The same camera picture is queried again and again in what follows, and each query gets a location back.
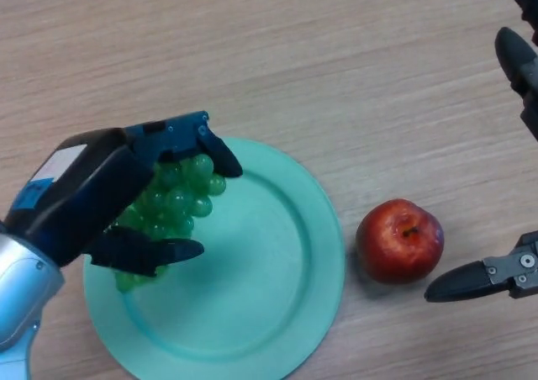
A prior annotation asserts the green grapes bunch with leaf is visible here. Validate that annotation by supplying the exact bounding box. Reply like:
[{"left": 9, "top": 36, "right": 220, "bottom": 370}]
[{"left": 104, "top": 152, "right": 228, "bottom": 293}]

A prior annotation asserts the round teal plate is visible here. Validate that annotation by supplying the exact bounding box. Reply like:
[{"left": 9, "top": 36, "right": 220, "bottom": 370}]
[{"left": 82, "top": 137, "right": 346, "bottom": 380}]

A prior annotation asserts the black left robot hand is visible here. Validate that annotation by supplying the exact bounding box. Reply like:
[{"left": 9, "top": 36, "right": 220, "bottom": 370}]
[{"left": 2, "top": 110, "right": 244, "bottom": 278}]

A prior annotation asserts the red apple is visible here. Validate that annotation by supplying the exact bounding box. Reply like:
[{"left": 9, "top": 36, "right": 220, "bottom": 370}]
[{"left": 356, "top": 198, "right": 445, "bottom": 285}]

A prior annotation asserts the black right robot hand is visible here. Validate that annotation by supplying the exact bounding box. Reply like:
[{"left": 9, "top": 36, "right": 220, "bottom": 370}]
[{"left": 424, "top": 0, "right": 538, "bottom": 303}]

